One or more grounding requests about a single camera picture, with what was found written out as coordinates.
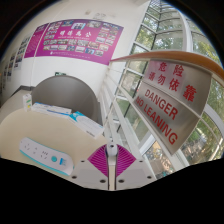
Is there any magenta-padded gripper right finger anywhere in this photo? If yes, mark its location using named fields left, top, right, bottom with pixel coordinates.
left=114, top=144, right=156, bottom=191

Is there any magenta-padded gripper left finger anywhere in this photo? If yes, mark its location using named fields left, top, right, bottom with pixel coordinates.
left=70, top=144, right=110, bottom=191

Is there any small white charger block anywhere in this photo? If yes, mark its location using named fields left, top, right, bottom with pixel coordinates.
left=105, top=141, right=120, bottom=168

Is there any large flat white blue box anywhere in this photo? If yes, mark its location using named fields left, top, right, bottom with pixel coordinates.
left=67, top=110, right=105, bottom=140

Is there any flat white and blue box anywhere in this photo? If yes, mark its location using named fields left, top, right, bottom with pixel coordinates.
left=49, top=104, right=74, bottom=119
left=31, top=101, right=56, bottom=115

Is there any silver warning sign red lettering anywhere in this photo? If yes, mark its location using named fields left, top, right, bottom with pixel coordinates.
left=132, top=59, right=213, bottom=156

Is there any grey round-backed chair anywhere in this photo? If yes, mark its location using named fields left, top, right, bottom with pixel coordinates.
left=30, top=74, right=103, bottom=127

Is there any white railing with wooden handrail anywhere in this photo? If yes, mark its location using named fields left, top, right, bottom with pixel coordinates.
left=99, top=49, right=224, bottom=182

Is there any large magenta photo poster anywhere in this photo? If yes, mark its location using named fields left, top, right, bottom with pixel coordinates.
left=35, top=18, right=125, bottom=66

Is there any narrow magenta text poster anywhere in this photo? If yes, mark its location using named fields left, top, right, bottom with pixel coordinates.
left=23, top=22, right=50, bottom=60

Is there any white wall photo panel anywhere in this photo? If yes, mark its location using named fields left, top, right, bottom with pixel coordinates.
left=13, top=34, right=32, bottom=72
left=1, top=56, right=14, bottom=91

